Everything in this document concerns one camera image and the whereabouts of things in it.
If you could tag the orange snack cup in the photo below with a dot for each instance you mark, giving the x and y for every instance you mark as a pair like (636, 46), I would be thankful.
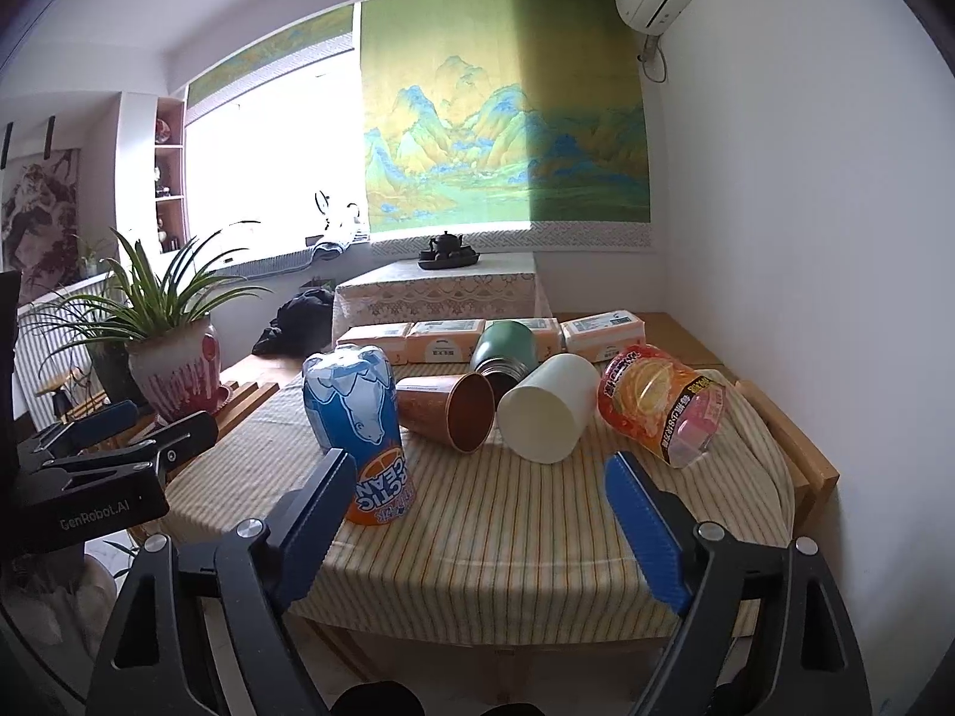
(653, 403)

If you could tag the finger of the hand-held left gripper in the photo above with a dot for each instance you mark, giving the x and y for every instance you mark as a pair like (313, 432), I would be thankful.
(183, 438)
(108, 416)

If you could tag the spider plant in red-white pot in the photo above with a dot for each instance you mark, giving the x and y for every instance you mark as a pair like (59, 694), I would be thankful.
(171, 373)

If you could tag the white cup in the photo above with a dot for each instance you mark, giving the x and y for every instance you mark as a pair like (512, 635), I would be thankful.
(548, 406)

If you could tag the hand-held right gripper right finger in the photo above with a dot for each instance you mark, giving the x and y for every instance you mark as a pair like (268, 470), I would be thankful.
(649, 537)

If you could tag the wooden table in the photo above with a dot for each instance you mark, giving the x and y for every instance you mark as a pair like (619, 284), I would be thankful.
(686, 335)

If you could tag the white wall shelf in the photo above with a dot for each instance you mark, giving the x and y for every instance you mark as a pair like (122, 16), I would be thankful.
(168, 164)

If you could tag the brown cup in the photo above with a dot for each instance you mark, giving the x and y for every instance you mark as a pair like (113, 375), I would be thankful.
(433, 406)

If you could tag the dark green plant pot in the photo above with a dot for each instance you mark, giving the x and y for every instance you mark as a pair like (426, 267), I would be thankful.
(108, 373)

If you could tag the wooden slatted trivet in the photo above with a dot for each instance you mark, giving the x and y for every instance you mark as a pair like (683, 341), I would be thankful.
(242, 395)

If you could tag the small table with patterned cloth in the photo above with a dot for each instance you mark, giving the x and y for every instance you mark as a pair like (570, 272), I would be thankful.
(440, 298)

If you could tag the blue white towel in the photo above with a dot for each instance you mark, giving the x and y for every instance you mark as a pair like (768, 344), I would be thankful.
(336, 242)

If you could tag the striped yellow tablecloth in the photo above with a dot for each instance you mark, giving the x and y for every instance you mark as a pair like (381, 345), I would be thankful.
(507, 537)

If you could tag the green landscape wall hanging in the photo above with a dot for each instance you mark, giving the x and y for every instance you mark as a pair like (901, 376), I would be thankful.
(507, 112)

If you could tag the orange tissue pack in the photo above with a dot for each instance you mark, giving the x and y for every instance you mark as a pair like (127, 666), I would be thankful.
(444, 339)
(543, 326)
(373, 335)
(600, 332)

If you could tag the green roller blind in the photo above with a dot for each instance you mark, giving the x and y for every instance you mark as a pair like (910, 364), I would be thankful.
(268, 63)

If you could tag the ink painting wall poster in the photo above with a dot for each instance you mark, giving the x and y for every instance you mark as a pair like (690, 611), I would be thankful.
(37, 224)

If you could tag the black tea set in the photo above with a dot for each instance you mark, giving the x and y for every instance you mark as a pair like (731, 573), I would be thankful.
(446, 250)

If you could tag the white slatted cabinet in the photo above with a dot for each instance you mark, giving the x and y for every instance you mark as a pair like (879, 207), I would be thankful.
(52, 358)

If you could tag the black bag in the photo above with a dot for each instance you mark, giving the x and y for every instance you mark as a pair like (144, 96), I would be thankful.
(295, 324)

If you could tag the grey striped sill cushion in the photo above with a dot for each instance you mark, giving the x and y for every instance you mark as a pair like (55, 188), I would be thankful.
(268, 265)

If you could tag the green insulated cup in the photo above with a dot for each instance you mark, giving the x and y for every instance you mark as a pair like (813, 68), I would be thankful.
(511, 347)

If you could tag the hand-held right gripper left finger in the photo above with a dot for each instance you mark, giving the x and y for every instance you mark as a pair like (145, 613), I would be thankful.
(313, 533)

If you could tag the blue polar bear drink can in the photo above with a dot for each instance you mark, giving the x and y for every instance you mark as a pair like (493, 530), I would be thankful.
(351, 418)

